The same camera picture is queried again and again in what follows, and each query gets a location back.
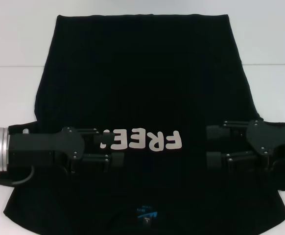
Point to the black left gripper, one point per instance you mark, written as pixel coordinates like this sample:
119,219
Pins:
42,149

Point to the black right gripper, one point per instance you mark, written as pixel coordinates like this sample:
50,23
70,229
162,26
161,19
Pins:
277,139

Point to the black T-shirt with FREE print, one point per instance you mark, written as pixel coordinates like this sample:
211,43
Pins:
142,73

